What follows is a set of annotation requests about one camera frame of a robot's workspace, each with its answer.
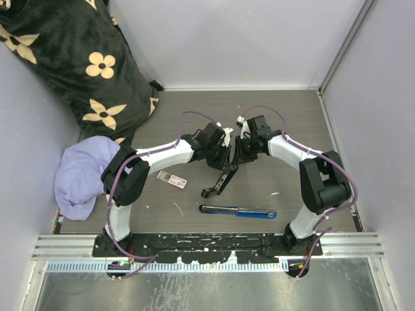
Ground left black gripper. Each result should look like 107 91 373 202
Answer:
205 142 231 173

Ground black stapler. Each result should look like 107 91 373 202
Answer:
200 165 239 198

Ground white red staple box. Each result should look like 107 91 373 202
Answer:
156 170 187 189

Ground blue stapler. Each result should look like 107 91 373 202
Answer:
199 205 277 219

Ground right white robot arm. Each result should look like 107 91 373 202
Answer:
232 115 351 255

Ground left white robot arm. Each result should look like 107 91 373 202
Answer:
101 122 233 257

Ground lavender crumpled cloth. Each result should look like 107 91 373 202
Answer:
54 136 120 221

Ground black floral plush blanket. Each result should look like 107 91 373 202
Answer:
1 1 162 145

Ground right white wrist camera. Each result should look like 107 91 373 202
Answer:
236 116 251 139

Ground black mounting base plate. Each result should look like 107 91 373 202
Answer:
92 232 324 264

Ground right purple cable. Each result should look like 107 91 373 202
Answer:
241 104 361 279

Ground white slotted cable duct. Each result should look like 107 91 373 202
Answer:
45 260 289 274

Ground aluminium slotted rail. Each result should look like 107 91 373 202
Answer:
32 232 385 260

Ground aluminium corner frame post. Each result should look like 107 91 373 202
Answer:
318 0 377 95

